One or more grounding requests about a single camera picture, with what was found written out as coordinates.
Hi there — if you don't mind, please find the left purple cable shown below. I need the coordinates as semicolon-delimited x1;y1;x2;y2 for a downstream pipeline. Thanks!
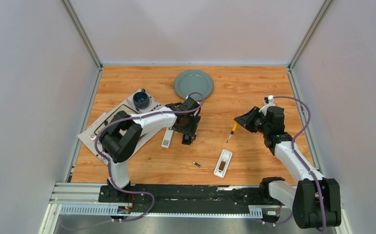
94;92;205;169

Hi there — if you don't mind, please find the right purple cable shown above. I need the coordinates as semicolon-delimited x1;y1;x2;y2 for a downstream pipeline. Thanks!
273;96;328;233

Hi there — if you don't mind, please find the grey-green round plate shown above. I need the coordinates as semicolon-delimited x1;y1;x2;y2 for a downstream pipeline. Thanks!
173;70;214;99

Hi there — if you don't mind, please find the dark blue cup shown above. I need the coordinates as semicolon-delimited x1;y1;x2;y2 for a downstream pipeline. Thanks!
132;89;150;110

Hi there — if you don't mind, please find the purple cable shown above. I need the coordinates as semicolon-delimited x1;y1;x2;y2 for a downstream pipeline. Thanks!
94;92;205;169
273;96;328;233

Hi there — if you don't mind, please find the white remote with QR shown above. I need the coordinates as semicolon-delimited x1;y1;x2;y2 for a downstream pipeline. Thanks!
161;127;174;149

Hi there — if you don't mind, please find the patterned paper placemat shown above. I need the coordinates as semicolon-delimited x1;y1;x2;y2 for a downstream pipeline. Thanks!
77;89;162;156

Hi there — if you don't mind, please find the yellow handled screwdriver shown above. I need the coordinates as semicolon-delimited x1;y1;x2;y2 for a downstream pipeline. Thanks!
226;122;238;143

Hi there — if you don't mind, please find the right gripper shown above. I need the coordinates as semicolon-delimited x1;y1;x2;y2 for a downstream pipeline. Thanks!
234;106;270;135

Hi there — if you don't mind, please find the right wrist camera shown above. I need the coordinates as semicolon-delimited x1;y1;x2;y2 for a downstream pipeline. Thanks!
259;95;275;116

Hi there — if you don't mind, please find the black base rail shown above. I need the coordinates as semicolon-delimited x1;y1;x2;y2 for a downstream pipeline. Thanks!
98;184;280;215

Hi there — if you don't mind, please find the metal fork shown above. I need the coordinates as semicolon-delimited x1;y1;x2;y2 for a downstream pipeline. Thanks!
89;134;97;141

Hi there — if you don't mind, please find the floral square plate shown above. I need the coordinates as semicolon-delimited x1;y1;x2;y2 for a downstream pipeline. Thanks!
92;104;138;135

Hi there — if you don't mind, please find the white remote with batteries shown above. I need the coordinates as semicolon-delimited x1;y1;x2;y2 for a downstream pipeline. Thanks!
213;149;233;178

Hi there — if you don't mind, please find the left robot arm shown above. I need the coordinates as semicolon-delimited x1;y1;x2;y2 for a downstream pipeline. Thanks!
94;97;204;202

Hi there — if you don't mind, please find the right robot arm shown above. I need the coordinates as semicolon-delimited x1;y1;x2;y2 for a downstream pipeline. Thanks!
234;105;341;229

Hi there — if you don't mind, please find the black remote control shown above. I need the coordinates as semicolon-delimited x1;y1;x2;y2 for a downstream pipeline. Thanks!
181;134;194;146

